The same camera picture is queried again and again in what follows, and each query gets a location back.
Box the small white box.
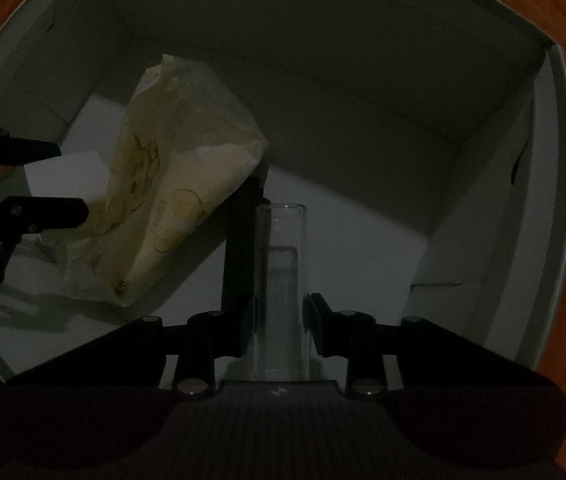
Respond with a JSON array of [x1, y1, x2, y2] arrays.
[[25, 150, 115, 211]]

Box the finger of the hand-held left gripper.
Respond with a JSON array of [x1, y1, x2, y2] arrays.
[[0, 196, 90, 287], [0, 111, 62, 167]]

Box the yellow tissue pack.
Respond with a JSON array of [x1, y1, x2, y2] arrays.
[[56, 54, 270, 307]]

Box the white cardboard box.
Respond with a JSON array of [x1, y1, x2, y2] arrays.
[[0, 0, 566, 386]]

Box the black rectangular object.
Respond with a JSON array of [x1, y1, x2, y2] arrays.
[[220, 162, 270, 358]]

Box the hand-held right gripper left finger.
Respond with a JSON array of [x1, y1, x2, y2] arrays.
[[13, 294, 259, 401]]

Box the clear glass tube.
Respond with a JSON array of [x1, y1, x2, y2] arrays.
[[252, 203, 310, 382]]

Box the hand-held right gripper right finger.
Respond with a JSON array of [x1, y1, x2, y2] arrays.
[[303, 292, 554, 401]]

